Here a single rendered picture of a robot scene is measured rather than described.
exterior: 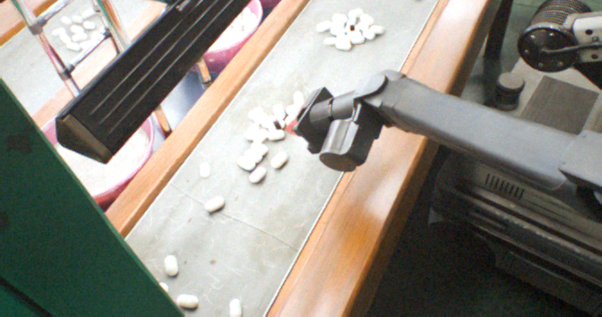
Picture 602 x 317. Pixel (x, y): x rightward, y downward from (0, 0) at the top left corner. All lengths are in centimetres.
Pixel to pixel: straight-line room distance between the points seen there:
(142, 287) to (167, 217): 78
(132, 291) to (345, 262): 66
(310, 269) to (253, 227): 14
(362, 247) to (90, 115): 46
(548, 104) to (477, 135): 94
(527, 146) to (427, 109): 16
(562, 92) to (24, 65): 139
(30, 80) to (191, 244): 65
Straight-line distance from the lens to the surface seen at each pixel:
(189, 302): 85
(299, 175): 95
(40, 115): 123
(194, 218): 95
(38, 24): 110
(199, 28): 75
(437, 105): 63
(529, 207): 140
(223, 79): 113
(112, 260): 17
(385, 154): 94
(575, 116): 148
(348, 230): 86
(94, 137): 65
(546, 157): 50
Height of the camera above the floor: 151
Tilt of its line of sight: 51 degrees down
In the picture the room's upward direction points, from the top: 10 degrees counter-clockwise
